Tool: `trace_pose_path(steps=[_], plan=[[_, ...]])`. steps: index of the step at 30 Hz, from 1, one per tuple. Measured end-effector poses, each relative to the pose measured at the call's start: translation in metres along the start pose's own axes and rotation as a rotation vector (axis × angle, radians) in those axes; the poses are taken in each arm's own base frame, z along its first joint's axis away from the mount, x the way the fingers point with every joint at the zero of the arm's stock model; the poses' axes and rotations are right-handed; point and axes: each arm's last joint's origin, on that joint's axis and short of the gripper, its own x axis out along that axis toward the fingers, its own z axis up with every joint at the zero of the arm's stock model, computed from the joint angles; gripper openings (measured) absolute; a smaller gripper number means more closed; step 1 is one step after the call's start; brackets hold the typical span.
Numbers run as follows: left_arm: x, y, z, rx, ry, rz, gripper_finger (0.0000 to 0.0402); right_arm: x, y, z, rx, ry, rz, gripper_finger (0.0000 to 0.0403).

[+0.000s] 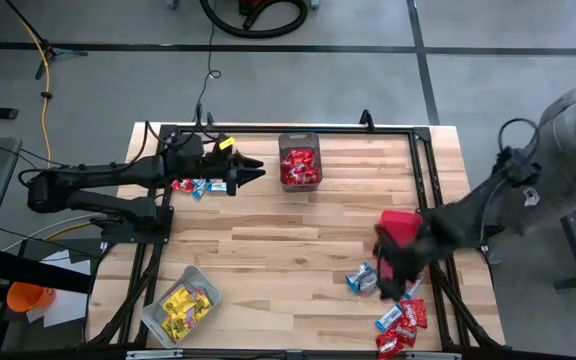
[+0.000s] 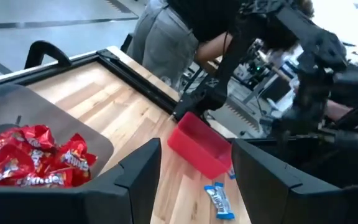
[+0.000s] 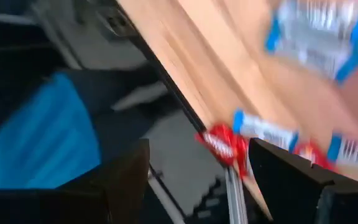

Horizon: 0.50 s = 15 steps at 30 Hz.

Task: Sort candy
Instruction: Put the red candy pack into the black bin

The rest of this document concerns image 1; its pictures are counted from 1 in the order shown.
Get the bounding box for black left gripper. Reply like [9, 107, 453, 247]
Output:
[199, 141, 268, 197]

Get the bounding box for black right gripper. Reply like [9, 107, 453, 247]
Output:
[372, 210, 452, 302]

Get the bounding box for red Skittles candy bag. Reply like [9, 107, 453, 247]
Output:
[170, 178, 197, 194]
[281, 149, 302, 169]
[300, 166, 322, 186]
[280, 166, 305, 187]
[392, 319, 419, 349]
[374, 331, 405, 360]
[399, 298, 429, 330]
[295, 148, 318, 169]

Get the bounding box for yellow candy bag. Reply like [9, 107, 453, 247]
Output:
[189, 293, 214, 323]
[161, 286, 198, 320]
[160, 314, 193, 344]

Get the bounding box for red plastic bin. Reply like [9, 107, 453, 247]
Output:
[376, 209, 425, 282]

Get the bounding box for dark grey translucent plastic bin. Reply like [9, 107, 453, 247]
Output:
[277, 131, 325, 194]

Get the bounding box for light grey plastic bin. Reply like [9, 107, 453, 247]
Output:
[140, 264, 223, 350]

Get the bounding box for person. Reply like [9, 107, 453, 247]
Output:
[497, 74, 576, 251]

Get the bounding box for white paper sheets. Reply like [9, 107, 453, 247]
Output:
[24, 248, 93, 329]

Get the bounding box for black tripod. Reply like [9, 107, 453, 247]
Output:
[1, 0, 90, 81]

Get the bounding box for orange bucket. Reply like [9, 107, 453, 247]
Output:
[5, 280, 57, 314]

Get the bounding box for silver metal bracket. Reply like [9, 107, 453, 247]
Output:
[404, 351, 463, 360]
[125, 349, 185, 360]

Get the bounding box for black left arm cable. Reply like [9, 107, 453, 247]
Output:
[137, 102, 222, 161]

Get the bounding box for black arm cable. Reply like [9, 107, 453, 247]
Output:
[497, 117, 540, 152]
[137, 102, 222, 161]

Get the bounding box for thin black floor cable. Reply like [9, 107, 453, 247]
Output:
[191, 0, 223, 126]

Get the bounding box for black vacuum hose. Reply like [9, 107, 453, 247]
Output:
[198, 0, 310, 40]

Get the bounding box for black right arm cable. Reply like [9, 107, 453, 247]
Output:
[497, 117, 540, 152]

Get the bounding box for yellow floor cable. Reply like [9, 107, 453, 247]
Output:
[16, 17, 54, 164]

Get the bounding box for white floor cable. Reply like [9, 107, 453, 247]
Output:
[0, 212, 102, 253]

